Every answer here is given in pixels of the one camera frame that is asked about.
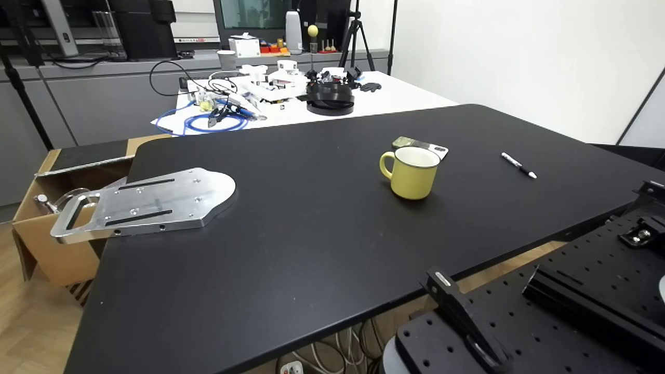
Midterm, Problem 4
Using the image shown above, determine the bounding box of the white and black pen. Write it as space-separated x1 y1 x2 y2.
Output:
501 152 538 179

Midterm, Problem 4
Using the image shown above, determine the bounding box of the yellow enamel mug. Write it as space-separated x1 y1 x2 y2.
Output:
379 146 441 201

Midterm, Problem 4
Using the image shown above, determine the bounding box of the black spool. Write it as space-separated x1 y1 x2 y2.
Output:
305 82 356 116

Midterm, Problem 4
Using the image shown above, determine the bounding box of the green and silver card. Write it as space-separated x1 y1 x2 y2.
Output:
392 136 449 159

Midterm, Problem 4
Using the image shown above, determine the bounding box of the white table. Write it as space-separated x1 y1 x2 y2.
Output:
151 70 460 137

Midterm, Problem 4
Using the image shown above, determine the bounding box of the heap of white plastic parts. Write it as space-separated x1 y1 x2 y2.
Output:
208 59 313 113

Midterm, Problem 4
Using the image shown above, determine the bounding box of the aluminium mounting plate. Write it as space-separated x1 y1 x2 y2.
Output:
50 167 237 245

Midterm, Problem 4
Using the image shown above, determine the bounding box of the heap of orange toy blocks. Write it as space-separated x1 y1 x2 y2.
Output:
259 37 291 57

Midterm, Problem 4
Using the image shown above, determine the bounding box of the white cylinder bottle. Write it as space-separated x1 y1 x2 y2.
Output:
285 10 303 55

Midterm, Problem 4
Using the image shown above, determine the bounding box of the white tissue box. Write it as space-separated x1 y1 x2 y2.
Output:
229 33 261 59

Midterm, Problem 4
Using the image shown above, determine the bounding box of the black clamp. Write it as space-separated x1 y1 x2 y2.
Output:
618 215 665 248
421 268 513 372

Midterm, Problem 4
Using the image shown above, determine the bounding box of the monitor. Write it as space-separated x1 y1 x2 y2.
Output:
214 0 308 48

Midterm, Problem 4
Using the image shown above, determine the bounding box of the grey sideboard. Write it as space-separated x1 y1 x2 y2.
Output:
0 49 390 208

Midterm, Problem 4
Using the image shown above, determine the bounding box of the black coffee machine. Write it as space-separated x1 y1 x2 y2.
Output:
108 0 179 60

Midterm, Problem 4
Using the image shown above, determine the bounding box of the metal bolt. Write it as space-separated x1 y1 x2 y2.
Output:
34 193 59 215

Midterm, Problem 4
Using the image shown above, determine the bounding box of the cardboard box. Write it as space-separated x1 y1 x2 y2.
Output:
11 134 172 307

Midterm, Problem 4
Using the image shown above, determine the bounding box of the coil of blue cable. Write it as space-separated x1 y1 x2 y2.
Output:
155 101 251 137

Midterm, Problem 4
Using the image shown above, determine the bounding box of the black cable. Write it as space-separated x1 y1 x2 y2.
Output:
149 60 209 98

